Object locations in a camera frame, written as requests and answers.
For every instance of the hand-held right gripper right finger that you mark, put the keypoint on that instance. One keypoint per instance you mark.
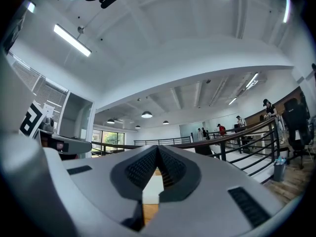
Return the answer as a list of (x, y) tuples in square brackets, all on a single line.
[(209, 181)]

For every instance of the black metal railing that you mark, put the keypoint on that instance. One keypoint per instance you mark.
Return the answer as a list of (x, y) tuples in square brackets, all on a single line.
[(223, 152)]

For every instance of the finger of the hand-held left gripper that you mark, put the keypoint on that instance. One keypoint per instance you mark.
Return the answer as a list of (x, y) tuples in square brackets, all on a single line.
[(76, 146), (50, 146)]

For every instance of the black office chair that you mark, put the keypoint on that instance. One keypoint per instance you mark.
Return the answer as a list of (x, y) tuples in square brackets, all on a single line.
[(296, 122)]

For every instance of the gray trash bin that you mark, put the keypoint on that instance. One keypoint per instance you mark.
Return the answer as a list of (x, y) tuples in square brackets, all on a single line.
[(279, 171)]

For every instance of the white table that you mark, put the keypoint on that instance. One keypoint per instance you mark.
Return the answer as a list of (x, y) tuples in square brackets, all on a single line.
[(256, 136)]

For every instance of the long ceiling tube light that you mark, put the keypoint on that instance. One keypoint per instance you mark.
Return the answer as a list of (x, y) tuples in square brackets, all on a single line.
[(251, 80), (72, 40), (286, 9), (232, 101), (31, 7)]

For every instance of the white box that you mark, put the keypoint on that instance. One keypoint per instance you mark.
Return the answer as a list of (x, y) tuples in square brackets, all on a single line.
[(151, 189)]

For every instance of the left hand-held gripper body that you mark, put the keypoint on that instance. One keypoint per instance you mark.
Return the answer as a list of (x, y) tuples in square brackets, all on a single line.
[(33, 120)]

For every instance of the person's torso in black shirt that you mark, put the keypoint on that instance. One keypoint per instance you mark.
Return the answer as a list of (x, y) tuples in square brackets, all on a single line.
[(12, 36)]

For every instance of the white window blinds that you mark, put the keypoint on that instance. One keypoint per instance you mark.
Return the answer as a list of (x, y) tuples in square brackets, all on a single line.
[(42, 88)]

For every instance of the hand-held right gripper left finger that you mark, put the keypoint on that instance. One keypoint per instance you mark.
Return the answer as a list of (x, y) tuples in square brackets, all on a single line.
[(98, 181)]

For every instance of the white paper notice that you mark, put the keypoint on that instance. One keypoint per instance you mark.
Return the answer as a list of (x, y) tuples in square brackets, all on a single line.
[(48, 110)]

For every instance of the large glass window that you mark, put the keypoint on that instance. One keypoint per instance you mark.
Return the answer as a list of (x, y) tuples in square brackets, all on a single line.
[(111, 139)]

